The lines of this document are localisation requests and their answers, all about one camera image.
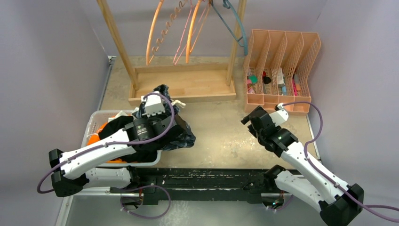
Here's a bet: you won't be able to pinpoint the dark camouflage shorts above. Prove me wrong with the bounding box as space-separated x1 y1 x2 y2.
133 84 196 151

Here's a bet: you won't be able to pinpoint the black shorts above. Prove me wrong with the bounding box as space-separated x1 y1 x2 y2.
99 116 163 163

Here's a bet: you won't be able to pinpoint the white shorts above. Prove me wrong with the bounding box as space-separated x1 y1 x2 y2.
108 107 140 122

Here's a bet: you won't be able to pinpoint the pink thin hanger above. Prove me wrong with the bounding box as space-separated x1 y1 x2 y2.
173 0 197 65

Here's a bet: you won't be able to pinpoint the pink plastic file organizer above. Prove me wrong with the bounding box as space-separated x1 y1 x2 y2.
243 29 321 115

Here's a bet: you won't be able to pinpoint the orange hanger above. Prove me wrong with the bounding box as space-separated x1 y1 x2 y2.
145 0 190 67
185 0 210 63

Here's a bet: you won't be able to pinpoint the white plastic basket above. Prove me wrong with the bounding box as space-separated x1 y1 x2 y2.
81 109 161 168

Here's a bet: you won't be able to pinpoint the orange shorts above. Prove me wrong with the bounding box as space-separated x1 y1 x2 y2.
87 123 127 164

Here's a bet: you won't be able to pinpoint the grey-blue plastic hanger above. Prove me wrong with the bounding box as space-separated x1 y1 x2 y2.
210 0 249 56

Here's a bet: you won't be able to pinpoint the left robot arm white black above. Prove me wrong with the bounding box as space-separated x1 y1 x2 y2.
48 114 196 197

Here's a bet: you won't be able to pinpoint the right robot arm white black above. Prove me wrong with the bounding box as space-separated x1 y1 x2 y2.
241 103 364 226

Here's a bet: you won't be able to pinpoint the pink small bottle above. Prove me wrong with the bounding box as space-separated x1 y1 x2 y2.
247 79 255 94

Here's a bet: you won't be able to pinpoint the wooden clothes rack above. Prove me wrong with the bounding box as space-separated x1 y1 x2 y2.
97 0 248 106

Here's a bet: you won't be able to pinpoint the green small item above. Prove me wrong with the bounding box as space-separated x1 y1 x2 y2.
248 75 258 84

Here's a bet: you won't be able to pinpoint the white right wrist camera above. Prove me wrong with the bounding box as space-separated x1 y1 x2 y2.
269 103 289 127

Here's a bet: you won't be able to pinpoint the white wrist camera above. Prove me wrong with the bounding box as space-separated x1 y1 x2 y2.
269 103 289 127
141 95 165 116

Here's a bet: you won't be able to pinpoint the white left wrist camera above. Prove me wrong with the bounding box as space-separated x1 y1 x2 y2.
141 95 165 116

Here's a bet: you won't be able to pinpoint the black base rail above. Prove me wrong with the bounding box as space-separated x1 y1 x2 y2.
110 168 281 204

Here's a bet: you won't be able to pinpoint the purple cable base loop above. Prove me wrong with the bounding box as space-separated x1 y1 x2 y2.
120 185 172 220

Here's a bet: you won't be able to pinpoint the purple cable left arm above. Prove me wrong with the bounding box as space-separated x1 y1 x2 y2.
37 92 176 194

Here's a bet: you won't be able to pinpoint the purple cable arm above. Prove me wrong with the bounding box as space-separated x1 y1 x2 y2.
282 101 399 224
37 92 176 194

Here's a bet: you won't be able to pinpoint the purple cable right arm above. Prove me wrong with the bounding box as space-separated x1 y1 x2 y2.
282 101 399 224

